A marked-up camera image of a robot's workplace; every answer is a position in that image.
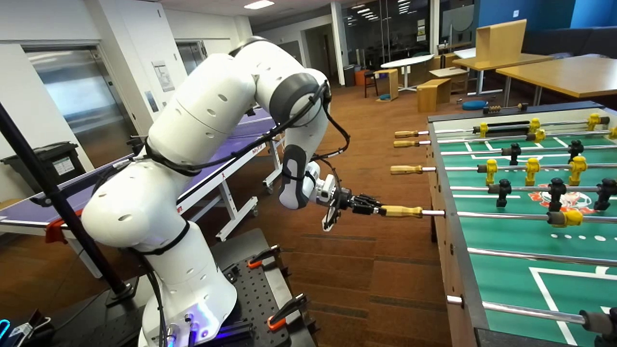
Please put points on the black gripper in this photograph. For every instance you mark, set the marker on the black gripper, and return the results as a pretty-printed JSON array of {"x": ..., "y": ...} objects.
[{"x": 357, "y": 205}]

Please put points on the black tripod pole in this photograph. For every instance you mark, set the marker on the black tripod pole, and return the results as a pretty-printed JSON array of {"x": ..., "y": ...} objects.
[{"x": 122, "y": 292}]

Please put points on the wooden table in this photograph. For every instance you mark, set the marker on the wooden table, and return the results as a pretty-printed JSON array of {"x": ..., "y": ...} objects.
[{"x": 588, "y": 76}]

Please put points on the foosball table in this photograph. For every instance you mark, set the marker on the foosball table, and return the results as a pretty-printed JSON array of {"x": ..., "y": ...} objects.
[{"x": 533, "y": 209}]

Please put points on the foosball rod with wooden handle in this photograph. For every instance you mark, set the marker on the foosball rod with wooden handle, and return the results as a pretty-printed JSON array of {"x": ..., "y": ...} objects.
[{"x": 411, "y": 211}]

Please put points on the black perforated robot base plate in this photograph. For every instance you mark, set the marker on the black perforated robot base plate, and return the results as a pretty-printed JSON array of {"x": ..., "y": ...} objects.
[{"x": 261, "y": 294}]

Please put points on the black trash bin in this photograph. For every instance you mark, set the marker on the black trash bin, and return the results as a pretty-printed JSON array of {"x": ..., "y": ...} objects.
[{"x": 58, "y": 161}]

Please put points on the purple ping pong table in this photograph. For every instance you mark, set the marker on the purple ping pong table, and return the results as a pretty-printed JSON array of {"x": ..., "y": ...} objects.
[{"x": 209, "y": 189}]

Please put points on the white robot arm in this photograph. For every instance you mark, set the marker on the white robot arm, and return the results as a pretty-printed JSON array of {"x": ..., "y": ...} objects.
[{"x": 137, "y": 207}]

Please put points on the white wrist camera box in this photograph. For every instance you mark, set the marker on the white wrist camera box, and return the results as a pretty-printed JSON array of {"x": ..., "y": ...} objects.
[{"x": 324, "y": 189}]

